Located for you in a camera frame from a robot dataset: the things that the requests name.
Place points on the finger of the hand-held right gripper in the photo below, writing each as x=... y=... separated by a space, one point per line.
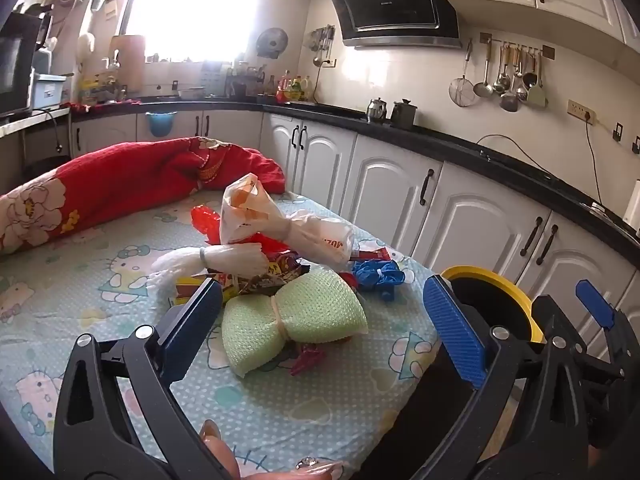
x=550 y=317
x=595 y=302

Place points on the green mesh cloth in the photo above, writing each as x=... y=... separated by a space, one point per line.
x=310 y=310

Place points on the white orange print plastic bag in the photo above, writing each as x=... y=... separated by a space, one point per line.
x=250 y=210

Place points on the black kitchen countertop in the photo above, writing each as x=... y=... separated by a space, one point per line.
x=450 y=137

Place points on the person's left hand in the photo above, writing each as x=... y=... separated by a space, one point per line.
x=220 y=452

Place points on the group of condiment bottles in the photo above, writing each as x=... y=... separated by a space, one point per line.
x=292 y=90

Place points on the dark metal pot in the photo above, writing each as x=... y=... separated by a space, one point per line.
x=403 y=114

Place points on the blue white storage box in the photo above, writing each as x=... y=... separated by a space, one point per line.
x=47 y=91

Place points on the group of hanging steel spoons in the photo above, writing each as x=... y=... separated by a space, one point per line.
x=510 y=87

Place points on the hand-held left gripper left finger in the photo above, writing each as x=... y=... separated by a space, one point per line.
x=192 y=330

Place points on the pink foil wrapper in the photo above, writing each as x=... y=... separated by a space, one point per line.
x=305 y=360

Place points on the hanging steel ladle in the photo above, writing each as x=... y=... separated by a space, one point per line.
x=483 y=87

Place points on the white lower kitchen cabinet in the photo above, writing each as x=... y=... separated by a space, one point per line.
x=390 y=180

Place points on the white paper towel roll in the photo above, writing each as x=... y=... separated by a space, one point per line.
x=632 y=205

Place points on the blue plastic basin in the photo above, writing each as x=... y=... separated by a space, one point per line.
x=161 y=124

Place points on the round wall fan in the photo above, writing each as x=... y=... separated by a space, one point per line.
x=272 y=42

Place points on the blue plastic bag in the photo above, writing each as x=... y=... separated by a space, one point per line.
x=370 y=275

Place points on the yellow red packet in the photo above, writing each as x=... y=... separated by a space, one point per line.
x=187 y=287

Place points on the wooden cutting board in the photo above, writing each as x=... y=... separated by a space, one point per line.
x=127 y=62

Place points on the hanging green spatula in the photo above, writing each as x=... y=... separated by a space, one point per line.
x=536 y=95

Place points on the kitchen window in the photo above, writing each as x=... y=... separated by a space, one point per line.
x=195 y=5

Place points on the red floral blanket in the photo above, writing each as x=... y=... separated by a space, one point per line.
x=125 y=175

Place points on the red snack wrapper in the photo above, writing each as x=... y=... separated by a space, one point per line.
x=370 y=254

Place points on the black range hood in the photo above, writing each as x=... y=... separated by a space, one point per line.
x=395 y=0

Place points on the cartoon cat print bedsheet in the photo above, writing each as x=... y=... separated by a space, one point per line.
x=125 y=310

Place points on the red plastic bag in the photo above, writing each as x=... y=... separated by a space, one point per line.
x=205 y=220

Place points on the black yellow-rimmed trash bin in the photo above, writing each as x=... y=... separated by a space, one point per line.
x=500 y=305

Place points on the steel kettle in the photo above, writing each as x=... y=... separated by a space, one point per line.
x=376 y=110

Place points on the clear tied plastic bag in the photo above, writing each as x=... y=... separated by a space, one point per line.
x=230 y=257

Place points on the wall power socket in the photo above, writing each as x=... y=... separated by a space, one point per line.
x=581 y=111

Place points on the purple snack wrapper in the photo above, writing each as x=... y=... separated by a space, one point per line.
x=270 y=272

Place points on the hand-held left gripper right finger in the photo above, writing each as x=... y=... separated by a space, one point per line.
x=455 y=330

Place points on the black microwave oven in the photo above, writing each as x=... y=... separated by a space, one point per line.
x=17 y=65

